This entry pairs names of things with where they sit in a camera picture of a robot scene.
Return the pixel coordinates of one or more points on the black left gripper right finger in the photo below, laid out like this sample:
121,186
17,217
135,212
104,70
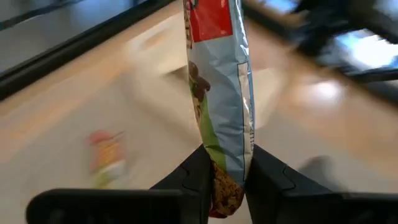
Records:
270,180

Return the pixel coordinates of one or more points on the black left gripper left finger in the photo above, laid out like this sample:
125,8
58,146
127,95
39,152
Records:
192,180

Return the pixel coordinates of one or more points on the red chewy granola bar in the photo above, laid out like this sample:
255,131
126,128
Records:
107,158
224,109

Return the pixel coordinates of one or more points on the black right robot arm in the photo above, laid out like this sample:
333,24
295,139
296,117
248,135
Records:
320,28

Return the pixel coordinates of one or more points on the grey woven placemat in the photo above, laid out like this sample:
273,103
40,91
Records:
149,168

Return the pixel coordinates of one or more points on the black aluminium table frame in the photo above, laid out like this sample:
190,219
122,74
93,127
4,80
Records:
62,54

